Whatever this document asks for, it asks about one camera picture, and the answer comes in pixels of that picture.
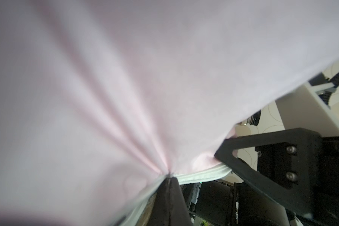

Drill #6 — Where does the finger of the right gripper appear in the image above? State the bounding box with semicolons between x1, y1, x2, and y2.
215;128;322;215

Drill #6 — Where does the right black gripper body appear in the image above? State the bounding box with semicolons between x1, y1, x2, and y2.
189;135;339;226

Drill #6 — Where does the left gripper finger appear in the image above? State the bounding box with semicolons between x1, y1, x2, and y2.
147;177;193;226

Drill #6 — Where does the pink cat-print pillow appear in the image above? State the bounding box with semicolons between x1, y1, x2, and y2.
0;1;339;226

